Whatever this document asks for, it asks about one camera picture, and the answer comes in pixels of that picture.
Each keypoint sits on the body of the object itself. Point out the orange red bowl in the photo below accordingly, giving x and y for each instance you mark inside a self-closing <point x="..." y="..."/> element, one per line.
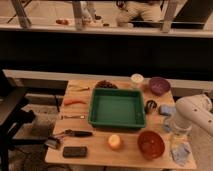
<point x="151" y="145"/>

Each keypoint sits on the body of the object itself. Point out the blue sponge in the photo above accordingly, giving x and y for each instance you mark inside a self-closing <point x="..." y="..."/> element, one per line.
<point x="166" y="110"/>

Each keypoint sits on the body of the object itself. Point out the white cup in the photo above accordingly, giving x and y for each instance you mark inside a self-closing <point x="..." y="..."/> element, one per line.
<point x="136" y="80"/>

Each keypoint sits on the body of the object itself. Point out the black rectangular block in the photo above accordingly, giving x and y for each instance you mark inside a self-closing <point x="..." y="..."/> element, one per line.
<point x="72" y="152"/>

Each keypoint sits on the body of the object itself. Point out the person in beige clothes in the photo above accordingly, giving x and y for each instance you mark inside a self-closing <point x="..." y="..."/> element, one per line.
<point x="147" y="12"/>

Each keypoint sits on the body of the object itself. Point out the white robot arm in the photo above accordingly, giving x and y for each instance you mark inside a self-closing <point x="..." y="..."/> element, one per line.
<point x="192" y="110"/>

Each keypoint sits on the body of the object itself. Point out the yellow apple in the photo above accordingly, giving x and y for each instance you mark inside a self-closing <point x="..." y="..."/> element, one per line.
<point x="114" y="142"/>

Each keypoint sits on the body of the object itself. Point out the dark grape bunch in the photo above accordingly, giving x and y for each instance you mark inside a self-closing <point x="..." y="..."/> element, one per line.
<point x="105" y="84"/>

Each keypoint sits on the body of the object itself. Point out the blue grey cloth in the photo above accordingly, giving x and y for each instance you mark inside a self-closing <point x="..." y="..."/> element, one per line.
<point x="180" y="153"/>

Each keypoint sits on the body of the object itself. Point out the red object on far floor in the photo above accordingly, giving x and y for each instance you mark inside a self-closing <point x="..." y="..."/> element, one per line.
<point x="62" y="22"/>

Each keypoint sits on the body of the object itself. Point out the orange carrot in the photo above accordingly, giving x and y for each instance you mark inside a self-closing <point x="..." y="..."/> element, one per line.
<point x="72" y="102"/>

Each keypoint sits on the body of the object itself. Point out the yellow green utensil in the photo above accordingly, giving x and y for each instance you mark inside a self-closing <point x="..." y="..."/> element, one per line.
<point x="78" y="88"/>

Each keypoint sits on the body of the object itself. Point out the green plastic tray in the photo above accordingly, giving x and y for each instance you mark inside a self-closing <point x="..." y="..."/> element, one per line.
<point x="117" y="108"/>

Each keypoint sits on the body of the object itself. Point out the black handled tool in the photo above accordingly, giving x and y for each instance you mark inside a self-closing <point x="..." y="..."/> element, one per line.
<point x="73" y="133"/>

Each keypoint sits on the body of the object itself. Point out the black chair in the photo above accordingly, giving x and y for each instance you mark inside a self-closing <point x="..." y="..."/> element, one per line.
<point x="12" y="117"/>

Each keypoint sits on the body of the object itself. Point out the small metal clip object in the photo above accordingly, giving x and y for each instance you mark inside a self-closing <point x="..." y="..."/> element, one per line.
<point x="53" y="143"/>

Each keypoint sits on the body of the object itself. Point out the purple bowl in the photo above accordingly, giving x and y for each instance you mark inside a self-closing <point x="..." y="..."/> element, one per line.
<point x="159" y="86"/>

